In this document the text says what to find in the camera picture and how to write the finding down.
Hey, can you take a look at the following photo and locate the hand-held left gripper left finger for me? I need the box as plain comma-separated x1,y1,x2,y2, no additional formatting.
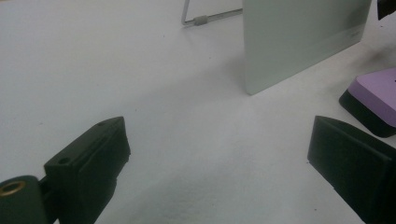
40,116,132,224

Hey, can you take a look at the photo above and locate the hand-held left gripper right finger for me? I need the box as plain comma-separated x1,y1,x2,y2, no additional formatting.
306,115,396,224

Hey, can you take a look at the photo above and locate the purple whiteboard eraser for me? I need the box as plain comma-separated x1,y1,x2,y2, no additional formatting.
338,67,396,139

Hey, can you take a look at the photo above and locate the grey-green panel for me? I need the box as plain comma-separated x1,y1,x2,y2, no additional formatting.
242,0,373,96

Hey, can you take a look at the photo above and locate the metal wire board stand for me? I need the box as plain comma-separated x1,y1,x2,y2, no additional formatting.
181,0,244,27

